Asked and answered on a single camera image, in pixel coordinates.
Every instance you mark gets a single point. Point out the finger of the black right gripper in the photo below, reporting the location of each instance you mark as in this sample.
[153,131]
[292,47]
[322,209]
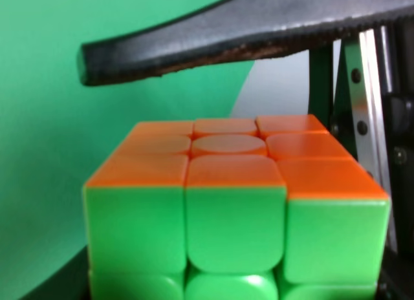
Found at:
[232,31]

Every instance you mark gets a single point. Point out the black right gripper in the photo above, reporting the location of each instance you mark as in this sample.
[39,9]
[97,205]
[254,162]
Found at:
[364,97]

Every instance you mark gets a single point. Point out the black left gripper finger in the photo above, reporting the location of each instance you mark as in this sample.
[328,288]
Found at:
[69,282]

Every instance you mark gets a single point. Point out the colourful puzzle cube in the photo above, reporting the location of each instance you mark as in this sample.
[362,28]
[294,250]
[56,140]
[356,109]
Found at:
[265,208]

